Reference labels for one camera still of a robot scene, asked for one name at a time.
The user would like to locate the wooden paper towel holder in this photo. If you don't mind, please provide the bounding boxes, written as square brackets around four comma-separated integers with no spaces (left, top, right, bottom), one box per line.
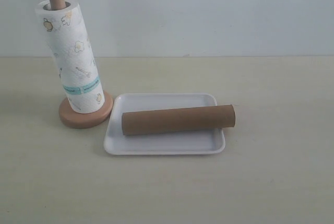
[48,0,113,128]

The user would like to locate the white rectangular plastic tray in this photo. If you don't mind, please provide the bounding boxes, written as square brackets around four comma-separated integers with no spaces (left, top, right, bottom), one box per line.
[104,93,225,156]

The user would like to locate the brown cardboard tube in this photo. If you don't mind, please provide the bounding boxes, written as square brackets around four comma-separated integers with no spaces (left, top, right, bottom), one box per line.
[122,105,236,136]

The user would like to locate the printed white paper towel roll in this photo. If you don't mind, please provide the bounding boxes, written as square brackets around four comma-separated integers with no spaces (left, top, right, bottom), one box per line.
[35,0,105,114]

